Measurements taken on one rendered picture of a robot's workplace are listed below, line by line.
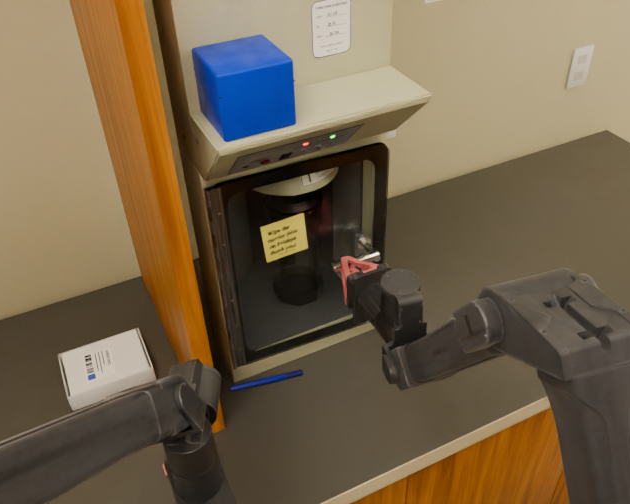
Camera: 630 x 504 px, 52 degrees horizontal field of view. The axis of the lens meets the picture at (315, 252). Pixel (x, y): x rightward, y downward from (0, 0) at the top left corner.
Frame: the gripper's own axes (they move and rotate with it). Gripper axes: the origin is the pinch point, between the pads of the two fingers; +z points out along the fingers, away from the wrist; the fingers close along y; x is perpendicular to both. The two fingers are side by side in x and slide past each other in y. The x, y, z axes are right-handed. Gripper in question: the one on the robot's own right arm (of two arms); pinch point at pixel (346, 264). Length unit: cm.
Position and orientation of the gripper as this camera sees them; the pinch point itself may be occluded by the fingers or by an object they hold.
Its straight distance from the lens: 110.3
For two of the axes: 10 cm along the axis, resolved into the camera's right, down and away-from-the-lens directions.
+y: -0.3, -7.8, -6.3
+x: -9.0, 2.9, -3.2
